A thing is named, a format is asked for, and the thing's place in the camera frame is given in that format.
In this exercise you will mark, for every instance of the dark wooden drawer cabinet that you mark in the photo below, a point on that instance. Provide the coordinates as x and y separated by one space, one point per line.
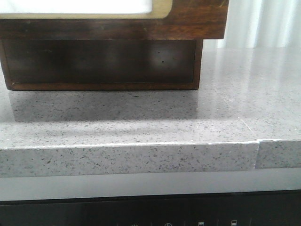
199 66

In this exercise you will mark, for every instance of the lower wooden drawer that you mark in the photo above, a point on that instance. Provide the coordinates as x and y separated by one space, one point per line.
101 61

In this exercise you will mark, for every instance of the black appliance control panel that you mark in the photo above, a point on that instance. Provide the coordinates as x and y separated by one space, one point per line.
273 208

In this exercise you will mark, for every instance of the wooden drawer with label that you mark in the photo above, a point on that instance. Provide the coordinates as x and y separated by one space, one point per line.
188 20

